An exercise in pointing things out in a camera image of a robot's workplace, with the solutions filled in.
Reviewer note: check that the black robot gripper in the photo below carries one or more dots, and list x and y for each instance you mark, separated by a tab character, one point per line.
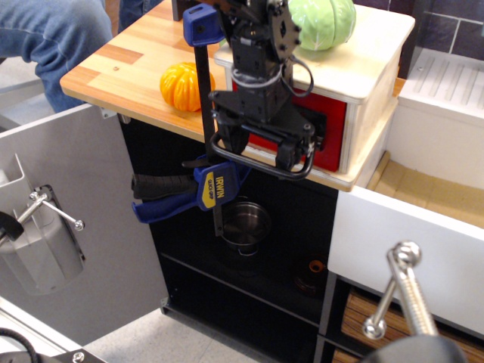
265	109

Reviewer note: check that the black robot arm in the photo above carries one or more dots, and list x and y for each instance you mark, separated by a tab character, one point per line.
262	37

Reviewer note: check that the red front wooden drawer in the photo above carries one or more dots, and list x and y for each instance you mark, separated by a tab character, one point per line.
327	116

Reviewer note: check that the green toy cabbage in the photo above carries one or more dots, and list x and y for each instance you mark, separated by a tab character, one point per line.
325	23

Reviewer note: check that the silver clamp screw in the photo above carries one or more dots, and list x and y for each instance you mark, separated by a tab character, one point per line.
40	200
402	260

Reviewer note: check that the silver clamp screw left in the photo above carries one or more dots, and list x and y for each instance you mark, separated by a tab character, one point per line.
40	200

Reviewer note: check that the grey cabinet door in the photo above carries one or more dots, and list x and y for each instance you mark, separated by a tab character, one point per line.
83	156

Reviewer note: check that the small steel pot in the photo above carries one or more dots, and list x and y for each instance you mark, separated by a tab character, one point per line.
245	225

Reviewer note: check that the white sink basin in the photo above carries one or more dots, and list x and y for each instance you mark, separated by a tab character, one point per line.
430	191

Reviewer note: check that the brown round object on shelf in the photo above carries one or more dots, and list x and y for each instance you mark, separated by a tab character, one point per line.
309	276

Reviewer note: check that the person leg in jeans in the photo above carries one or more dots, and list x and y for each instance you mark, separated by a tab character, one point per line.
56	36

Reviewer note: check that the black cabinet frame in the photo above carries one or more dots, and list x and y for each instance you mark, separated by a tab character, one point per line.
254	299

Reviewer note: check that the light plywood box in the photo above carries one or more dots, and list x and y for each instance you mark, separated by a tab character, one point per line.
361	73

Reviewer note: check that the silver clamp screw right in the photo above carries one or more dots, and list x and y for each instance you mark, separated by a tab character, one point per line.
402	260

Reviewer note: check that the blue black bar clamp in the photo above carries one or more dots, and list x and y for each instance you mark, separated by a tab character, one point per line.
213	185

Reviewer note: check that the orange toy pumpkin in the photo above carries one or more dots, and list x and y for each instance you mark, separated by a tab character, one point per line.
179	87

